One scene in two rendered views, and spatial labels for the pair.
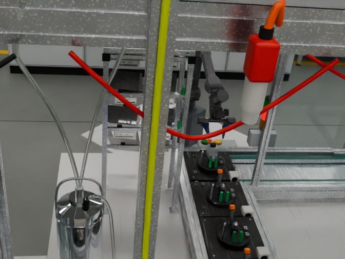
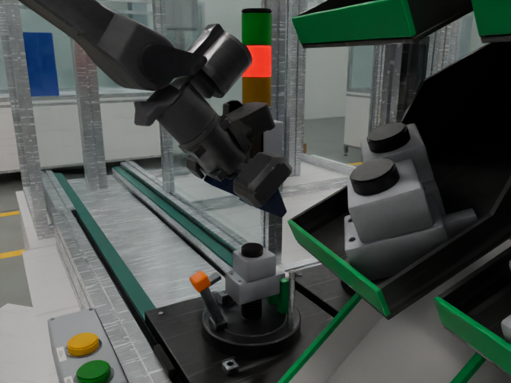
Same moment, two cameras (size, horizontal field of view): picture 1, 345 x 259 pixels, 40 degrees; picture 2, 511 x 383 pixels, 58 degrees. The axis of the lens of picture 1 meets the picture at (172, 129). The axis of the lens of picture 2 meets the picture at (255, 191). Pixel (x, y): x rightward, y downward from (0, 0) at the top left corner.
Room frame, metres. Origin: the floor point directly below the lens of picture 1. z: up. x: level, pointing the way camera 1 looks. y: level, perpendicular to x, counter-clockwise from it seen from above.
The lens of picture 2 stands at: (2.13, 0.34, 1.34)
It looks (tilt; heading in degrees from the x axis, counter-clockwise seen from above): 16 degrees down; 250
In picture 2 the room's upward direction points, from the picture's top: straight up
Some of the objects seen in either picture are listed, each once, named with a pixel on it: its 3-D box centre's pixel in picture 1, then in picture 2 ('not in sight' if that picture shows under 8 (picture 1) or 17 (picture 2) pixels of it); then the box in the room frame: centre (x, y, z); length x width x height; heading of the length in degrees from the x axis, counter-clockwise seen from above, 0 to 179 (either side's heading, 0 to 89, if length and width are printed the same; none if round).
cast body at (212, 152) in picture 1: (212, 151); (258, 268); (1.93, -0.21, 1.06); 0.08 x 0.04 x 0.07; 10
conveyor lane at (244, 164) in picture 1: (266, 177); (189, 278); (1.97, -0.50, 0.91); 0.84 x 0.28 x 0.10; 100
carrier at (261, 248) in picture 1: (234, 229); not in sight; (1.45, -0.29, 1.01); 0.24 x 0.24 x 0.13; 10
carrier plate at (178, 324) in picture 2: (209, 166); (251, 333); (1.94, -0.21, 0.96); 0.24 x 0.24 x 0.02; 10
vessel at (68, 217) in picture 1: (79, 227); not in sight; (1.05, 0.25, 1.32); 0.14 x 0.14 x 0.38
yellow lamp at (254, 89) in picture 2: (265, 123); (256, 91); (1.86, -0.41, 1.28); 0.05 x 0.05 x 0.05
